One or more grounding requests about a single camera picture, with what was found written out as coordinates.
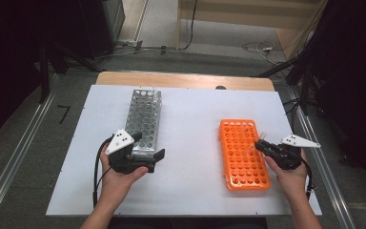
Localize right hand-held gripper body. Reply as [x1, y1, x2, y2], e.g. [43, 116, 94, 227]
[264, 134, 321, 171]

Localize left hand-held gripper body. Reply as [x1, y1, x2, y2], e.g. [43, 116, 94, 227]
[105, 128, 157, 176]

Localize silver metal test tube rack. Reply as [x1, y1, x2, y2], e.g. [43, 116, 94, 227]
[124, 89, 162, 158]

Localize orange plastic test tube rack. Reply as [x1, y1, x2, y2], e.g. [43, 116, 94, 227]
[218, 118, 272, 192]

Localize person's right hand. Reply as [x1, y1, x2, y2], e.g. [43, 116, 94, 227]
[264, 148, 309, 202]

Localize person's left hand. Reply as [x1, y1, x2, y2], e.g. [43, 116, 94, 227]
[99, 141, 150, 205]

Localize white board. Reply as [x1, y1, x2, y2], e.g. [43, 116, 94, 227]
[46, 84, 322, 218]

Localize black metal stand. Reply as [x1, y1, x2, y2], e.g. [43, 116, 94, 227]
[37, 39, 104, 105]
[256, 52, 319, 116]

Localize wooden table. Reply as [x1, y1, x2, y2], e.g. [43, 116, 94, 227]
[95, 71, 275, 93]

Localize black curtain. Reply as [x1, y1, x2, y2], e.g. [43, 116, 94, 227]
[0, 0, 89, 149]
[294, 0, 366, 195]

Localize dark cabinet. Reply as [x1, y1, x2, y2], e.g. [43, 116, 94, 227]
[77, 0, 126, 60]

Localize light wooden furniture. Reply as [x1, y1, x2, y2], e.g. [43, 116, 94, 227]
[176, 0, 328, 61]

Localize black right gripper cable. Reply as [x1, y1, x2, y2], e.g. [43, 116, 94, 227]
[300, 157, 316, 202]

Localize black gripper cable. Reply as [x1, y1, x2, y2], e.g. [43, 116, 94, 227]
[91, 135, 114, 208]
[300, 157, 316, 202]

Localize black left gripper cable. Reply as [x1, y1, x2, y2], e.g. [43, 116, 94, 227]
[91, 135, 114, 208]

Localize black floor cables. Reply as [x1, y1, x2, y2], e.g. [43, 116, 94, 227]
[282, 97, 303, 132]

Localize metal floor rail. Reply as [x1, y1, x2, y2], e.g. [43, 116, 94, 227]
[0, 73, 62, 229]
[287, 86, 358, 229]

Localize grey floor cable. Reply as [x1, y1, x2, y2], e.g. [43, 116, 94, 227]
[96, 44, 179, 61]

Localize white floor cable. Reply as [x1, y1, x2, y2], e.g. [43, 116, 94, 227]
[241, 40, 280, 66]

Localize black hanging cable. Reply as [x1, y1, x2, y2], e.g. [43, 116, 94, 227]
[180, 0, 199, 52]

